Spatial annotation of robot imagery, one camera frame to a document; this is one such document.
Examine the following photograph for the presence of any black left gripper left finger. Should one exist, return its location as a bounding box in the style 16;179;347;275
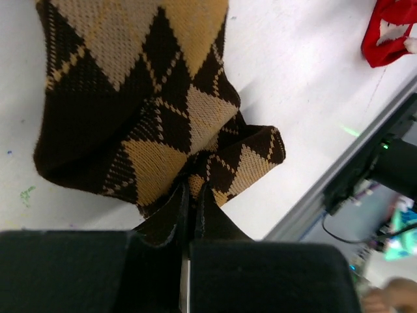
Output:
1;183;190;312

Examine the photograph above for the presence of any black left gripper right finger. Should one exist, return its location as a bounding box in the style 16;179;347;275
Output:
189;185;361;312

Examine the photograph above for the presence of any brown argyle sock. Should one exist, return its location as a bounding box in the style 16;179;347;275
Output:
32;0;287;219

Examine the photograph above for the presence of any person's hand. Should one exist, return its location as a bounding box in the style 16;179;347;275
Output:
362;278;416;313

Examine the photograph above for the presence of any red white fluffy sock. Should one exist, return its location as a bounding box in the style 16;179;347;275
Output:
361;0;416;68

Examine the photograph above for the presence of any aluminium rail frame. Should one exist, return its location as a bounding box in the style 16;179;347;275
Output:
264;78;416;241

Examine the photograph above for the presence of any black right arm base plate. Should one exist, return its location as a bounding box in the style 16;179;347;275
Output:
323;93;416;215

